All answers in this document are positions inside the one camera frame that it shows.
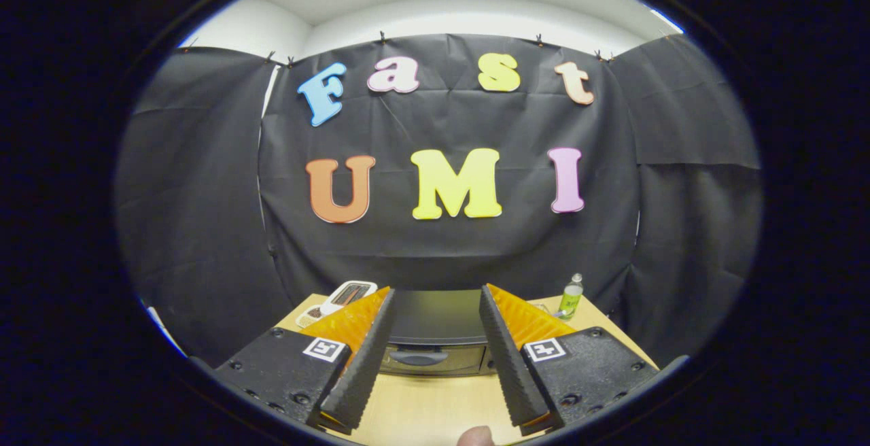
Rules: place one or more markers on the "green plastic bottle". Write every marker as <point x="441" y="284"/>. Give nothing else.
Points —
<point x="571" y="300"/>

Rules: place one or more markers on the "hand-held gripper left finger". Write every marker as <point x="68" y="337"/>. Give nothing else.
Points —
<point x="367" y="364"/>

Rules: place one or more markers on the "small white dish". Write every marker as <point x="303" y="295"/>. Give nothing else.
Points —
<point x="310" y="315"/>

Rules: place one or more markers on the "white slot toaster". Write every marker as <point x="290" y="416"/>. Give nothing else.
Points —
<point x="333" y="304"/>

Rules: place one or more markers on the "black toaster oven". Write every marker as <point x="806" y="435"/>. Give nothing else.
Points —
<point x="435" y="317"/>

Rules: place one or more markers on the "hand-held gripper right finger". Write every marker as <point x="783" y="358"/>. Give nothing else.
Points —
<point x="510" y="364"/>

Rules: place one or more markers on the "clear glass cup with utensil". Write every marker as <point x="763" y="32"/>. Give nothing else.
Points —
<point x="546" y="309"/>

